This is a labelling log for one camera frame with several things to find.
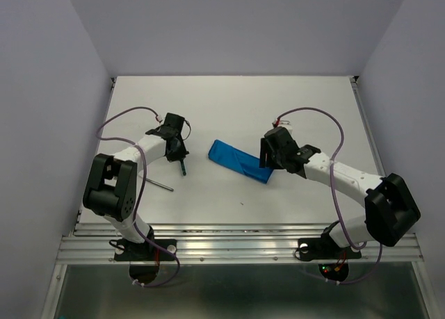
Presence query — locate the blue cloth napkin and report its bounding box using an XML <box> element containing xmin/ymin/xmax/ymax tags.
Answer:
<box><xmin>208</xmin><ymin>140</ymin><xmax>273</xmax><ymax>184</ymax></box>

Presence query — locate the silver metal fork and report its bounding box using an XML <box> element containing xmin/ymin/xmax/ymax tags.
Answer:
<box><xmin>139</xmin><ymin>175</ymin><xmax>175</xmax><ymax>192</ymax></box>

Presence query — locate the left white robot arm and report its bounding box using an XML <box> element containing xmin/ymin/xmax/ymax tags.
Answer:
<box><xmin>83</xmin><ymin>113</ymin><xmax>189</xmax><ymax>259</ymax></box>

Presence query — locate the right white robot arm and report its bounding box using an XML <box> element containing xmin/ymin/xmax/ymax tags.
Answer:
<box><xmin>259</xmin><ymin>126</ymin><xmax>421</xmax><ymax>256</ymax></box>

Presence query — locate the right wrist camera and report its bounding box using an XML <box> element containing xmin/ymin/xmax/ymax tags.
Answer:
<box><xmin>272</xmin><ymin>119</ymin><xmax>293</xmax><ymax>135</ymax></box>

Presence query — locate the aluminium rail frame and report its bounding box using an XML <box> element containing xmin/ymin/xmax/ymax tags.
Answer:
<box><xmin>41</xmin><ymin>76</ymin><xmax>432</xmax><ymax>319</ymax></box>

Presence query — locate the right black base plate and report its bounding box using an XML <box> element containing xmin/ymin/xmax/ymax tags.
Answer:
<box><xmin>293</xmin><ymin>238</ymin><xmax>362</xmax><ymax>262</ymax></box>

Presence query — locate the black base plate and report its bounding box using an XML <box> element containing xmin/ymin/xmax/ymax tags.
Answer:
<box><xmin>108</xmin><ymin>238</ymin><xmax>174</xmax><ymax>262</ymax></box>
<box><xmin>293</xmin><ymin>238</ymin><xmax>362</xmax><ymax>262</ymax></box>

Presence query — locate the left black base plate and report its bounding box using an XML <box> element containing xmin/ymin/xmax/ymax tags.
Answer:
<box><xmin>108</xmin><ymin>238</ymin><xmax>174</xmax><ymax>262</ymax></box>

